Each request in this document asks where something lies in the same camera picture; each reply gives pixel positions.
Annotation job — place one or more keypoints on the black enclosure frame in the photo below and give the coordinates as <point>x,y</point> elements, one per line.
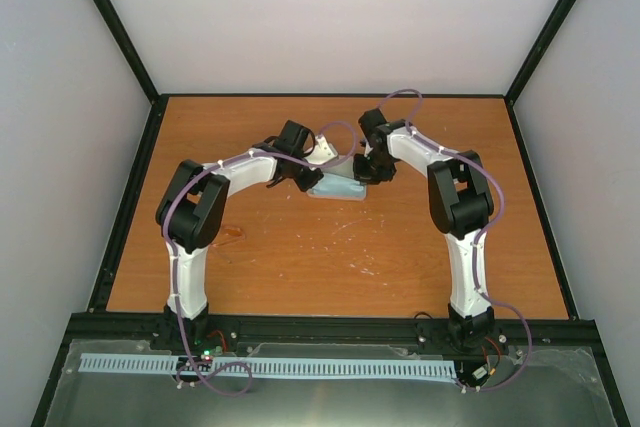
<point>106,274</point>

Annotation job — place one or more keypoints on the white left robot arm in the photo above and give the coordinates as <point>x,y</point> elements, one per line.
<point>191,211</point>

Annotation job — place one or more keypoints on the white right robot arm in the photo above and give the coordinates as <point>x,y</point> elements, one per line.
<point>460,206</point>

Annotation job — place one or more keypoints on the light blue cable duct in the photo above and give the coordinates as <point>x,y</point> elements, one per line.
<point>278,368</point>

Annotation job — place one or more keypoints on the light blue cleaning cloth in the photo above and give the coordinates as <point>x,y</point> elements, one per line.
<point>333,185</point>

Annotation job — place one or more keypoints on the orange sunglasses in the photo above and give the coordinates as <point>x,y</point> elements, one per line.
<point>227,235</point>

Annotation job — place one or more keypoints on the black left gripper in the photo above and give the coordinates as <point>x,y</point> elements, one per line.
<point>304,182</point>

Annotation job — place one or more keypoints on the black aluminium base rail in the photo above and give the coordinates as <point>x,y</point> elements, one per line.
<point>238,333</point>

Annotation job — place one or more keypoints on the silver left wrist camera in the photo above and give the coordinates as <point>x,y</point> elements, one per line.
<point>321,152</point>

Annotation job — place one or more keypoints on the pink sunglasses case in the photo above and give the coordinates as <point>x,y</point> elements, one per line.
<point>345,169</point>

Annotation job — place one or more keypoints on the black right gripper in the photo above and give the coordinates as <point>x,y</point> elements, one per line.
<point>367,179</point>

